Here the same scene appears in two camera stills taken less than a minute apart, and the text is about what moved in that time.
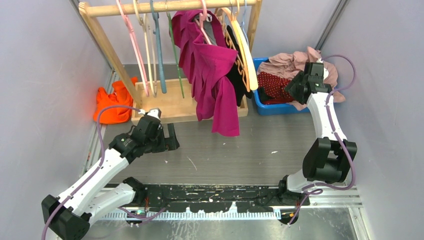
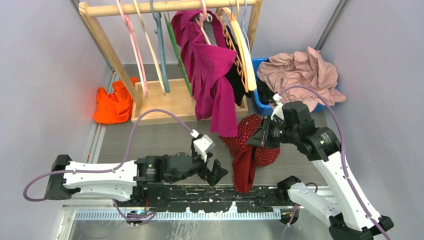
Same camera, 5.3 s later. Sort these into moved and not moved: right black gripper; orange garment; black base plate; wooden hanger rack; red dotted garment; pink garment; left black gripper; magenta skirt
Moved: red dotted garment; right black gripper; left black gripper
Not moved: orange garment; wooden hanger rack; black base plate; pink garment; magenta skirt
